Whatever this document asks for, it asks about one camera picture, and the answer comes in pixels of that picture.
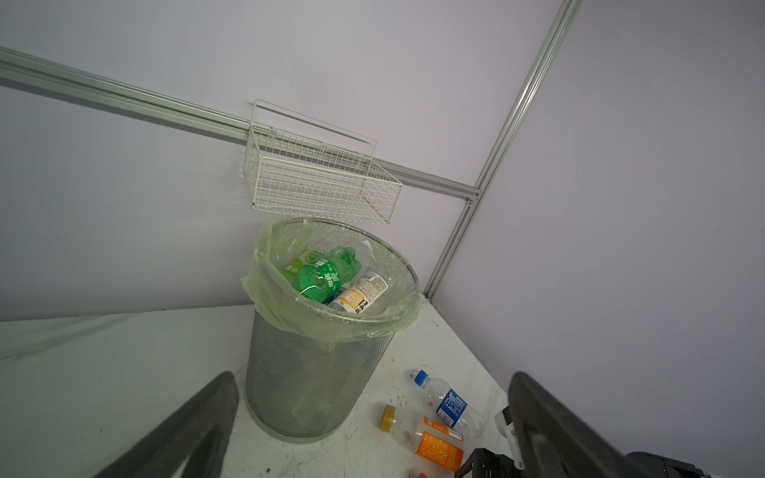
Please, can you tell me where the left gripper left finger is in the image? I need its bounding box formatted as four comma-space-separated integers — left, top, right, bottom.
97, 372, 239, 477

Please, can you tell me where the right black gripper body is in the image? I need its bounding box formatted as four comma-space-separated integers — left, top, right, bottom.
454, 448, 520, 478

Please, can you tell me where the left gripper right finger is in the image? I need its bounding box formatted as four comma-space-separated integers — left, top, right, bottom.
508, 372, 649, 477

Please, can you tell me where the orange label bottle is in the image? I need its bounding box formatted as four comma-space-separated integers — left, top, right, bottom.
380, 404, 465, 472

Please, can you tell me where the blue cap bottle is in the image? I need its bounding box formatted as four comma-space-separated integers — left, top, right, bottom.
410, 370, 485, 440

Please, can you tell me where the green soda bottle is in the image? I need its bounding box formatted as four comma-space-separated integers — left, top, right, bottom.
281, 247, 362, 304

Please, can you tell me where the clear bottle yellow label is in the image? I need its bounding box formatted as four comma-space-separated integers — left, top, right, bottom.
328, 272, 394, 316

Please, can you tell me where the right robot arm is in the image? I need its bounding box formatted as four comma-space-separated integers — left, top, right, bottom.
454, 448, 714, 478

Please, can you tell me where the mesh waste bin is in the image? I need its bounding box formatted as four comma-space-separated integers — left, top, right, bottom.
243, 217, 422, 444

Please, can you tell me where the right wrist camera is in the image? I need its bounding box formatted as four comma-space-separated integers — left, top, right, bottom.
495, 406, 525, 471

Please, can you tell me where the white wire wall basket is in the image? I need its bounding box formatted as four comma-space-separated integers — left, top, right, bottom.
243, 100, 404, 224

